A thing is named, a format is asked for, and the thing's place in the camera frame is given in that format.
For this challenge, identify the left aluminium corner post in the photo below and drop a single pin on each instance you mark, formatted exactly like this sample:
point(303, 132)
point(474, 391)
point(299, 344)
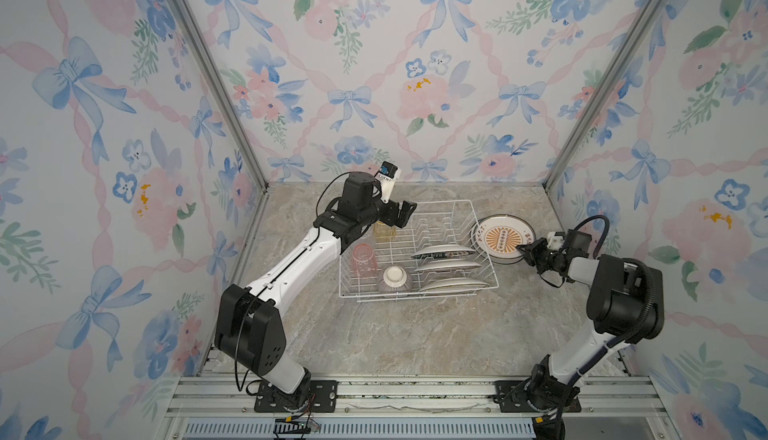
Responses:
point(204, 60)

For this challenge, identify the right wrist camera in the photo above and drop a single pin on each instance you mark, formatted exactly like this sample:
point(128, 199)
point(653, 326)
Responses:
point(555, 240)

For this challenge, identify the pink glass cup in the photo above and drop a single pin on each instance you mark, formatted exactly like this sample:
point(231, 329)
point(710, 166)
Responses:
point(364, 262)

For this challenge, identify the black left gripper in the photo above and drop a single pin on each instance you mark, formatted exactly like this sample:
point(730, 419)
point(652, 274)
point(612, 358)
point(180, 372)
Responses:
point(396, 213)

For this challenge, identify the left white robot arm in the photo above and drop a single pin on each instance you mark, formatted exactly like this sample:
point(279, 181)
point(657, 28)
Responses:
point(249, 327)

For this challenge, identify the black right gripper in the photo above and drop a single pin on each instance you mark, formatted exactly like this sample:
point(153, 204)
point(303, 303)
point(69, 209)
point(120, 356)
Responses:
point(538, 253)

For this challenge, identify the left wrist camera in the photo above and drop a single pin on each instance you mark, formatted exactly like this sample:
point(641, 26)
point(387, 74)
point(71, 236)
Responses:
point(387, 177)

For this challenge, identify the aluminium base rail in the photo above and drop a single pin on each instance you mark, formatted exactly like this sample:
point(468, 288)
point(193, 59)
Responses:
point(414, 407)

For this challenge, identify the orange sunburst pattern plate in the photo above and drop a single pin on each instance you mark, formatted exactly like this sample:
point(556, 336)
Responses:
point(498, 237)

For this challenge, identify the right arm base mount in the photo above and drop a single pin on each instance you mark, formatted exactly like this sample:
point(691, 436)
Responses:
point(540, 393)

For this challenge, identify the plate in rack front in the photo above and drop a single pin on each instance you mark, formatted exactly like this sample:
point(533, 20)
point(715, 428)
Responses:
point(453, 285)

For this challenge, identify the green banded rim plate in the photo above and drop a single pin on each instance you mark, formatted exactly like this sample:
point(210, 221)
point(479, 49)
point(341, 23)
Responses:
point(443, 251)

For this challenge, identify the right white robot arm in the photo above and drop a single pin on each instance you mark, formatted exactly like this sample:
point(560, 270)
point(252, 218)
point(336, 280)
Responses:
point(624, 306)

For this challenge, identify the white wire dish rack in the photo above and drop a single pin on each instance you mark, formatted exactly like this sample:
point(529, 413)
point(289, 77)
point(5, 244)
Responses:
point(433, 223)

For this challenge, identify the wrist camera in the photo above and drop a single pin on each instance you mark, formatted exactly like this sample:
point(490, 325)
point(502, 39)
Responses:
point(555, 240)
point(387, 177)

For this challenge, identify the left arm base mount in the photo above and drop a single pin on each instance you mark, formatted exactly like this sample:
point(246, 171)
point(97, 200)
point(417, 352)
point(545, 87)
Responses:
point(311, 396)

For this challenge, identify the aluminium corner post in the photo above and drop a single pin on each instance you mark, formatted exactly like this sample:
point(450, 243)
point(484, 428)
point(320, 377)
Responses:
point(640, 28)
point(204, 60)

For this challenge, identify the yellow glass cup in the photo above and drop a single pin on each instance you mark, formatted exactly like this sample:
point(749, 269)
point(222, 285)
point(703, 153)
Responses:
point(384, 233)

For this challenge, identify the right aluminium corner post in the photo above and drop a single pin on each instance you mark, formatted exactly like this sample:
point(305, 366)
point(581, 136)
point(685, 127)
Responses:
point(640, 28)

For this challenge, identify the white ceramic bowl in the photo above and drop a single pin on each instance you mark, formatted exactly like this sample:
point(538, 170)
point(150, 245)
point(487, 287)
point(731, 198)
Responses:
point(394, 279)

